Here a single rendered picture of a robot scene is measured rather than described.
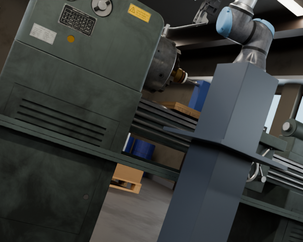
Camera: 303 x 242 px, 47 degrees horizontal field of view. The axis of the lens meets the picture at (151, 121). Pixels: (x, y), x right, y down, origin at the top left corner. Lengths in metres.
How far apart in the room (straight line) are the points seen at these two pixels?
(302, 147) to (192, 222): 1.28
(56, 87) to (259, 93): 0.87
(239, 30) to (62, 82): 0.79
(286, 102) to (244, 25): 4.45
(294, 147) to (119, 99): 1.32
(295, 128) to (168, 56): 1.08
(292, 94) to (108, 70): 4.65
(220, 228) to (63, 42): 1.02
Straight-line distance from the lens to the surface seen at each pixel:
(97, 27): 1.61
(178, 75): 1.99
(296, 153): 2.52
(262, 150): 2.06
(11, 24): 8.59
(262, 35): 1.64
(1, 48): 8.49
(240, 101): 1.48
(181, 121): 1.87
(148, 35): 1.69
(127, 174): 4.79
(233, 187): 1.53
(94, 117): 1.58
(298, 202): 2.36
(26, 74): 1.54
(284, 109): 5.96
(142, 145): 7.93
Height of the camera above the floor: 0.62
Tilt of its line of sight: 5 degrees up
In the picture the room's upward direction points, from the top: 19 degrees clockwise
